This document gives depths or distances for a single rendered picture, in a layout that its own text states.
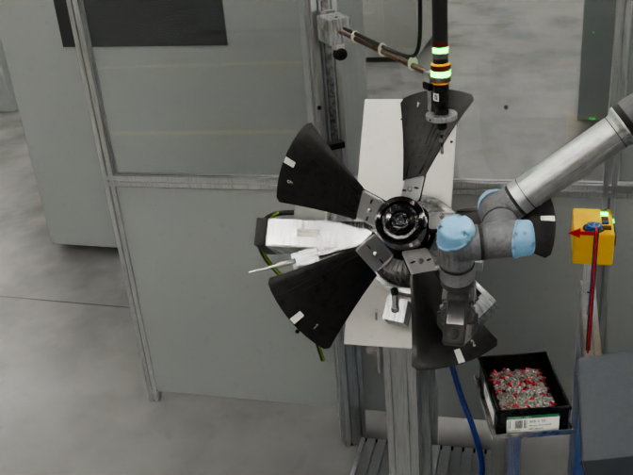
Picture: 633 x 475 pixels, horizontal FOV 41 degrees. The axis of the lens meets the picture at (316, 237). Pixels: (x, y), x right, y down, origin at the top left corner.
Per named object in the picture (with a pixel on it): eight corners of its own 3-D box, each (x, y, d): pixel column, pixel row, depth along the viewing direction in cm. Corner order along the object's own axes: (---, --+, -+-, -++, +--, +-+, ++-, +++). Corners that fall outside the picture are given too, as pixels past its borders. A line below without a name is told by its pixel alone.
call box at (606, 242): (570, 241, 234) (572, 206, 230) (608, 242, 232) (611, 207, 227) (572, 269, 221) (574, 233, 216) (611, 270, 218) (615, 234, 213)
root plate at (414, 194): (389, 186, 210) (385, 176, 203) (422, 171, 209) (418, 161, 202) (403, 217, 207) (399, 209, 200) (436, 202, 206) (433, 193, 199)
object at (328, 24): (316, 41, 243) (314, 11, 239) (339, 38, 245) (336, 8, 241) (330, 48, 234) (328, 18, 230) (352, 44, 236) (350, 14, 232)
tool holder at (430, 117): (415, 114, 192) (414, 73, 188) (443, 109, 194) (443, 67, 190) (434, 125, 184) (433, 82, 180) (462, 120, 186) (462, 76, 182)
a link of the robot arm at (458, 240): (480, 236, 165) (437, 239, 166) (481, 274, 172) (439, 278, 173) (476, 208, 170) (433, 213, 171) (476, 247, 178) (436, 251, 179)
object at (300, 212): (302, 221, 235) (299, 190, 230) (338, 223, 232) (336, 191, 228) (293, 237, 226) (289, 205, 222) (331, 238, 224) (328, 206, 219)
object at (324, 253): (381, 245, 212) (251, 276, 218) (380, 237, 212) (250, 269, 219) (381, 243, 210) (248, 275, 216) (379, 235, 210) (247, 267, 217)
